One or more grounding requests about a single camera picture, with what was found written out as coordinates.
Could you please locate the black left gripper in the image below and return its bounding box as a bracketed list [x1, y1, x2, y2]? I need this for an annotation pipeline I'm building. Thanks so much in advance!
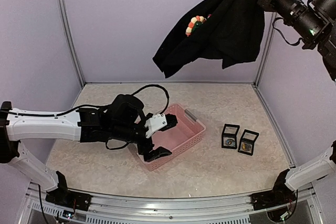
[110, 113, 172, 162]

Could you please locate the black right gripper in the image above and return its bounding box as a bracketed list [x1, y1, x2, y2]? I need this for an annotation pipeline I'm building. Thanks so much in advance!
[246, 0, 323, 43]

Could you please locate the black t-shirt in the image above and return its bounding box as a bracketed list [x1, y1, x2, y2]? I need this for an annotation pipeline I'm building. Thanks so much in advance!
[153, 0, 265, 78]

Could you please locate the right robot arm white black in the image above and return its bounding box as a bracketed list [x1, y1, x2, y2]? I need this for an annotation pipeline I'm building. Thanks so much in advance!
[251, 0, 335, 210]

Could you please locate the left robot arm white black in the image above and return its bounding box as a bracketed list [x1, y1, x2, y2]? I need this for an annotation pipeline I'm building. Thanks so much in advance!
[1, 94, 178, 206]

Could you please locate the pink plastic basket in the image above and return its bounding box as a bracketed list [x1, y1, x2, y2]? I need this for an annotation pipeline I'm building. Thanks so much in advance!
[128, 103, 206, 172]

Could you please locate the black display box left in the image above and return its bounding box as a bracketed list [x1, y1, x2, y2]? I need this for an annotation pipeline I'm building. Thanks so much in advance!
[221, 124, 240, 150]

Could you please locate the black display box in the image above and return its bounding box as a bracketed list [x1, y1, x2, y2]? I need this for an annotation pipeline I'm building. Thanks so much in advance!
[238, 129, 259, 156]
[221, 124, 240, 150]

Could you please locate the black display box right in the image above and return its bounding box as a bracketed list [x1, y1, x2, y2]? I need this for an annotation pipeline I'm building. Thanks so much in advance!
[238, 129, 259, 156]

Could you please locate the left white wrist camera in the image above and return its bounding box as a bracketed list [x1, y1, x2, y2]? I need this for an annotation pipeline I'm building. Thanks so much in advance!
[144, 114, 167, 138]

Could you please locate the right aluminium frame post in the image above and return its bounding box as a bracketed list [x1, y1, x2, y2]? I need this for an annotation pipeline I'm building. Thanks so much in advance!
[254, 13, 277, 88]

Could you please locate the aluminium frame post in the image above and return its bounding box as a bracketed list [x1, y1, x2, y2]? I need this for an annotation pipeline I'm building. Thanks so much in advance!
[57, 0, 86, 88]
[254, 13, 277, 88]

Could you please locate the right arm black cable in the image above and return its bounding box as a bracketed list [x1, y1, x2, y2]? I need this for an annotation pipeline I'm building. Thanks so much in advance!
[271, 17, 302, 47]

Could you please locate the front aluminium rail base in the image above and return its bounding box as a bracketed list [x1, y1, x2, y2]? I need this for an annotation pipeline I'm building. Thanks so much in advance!
[15, 183, 325, 223]

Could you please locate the left aluminium frame post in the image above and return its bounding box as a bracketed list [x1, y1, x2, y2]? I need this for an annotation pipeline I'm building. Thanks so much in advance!
[57, 0, 86, 88]

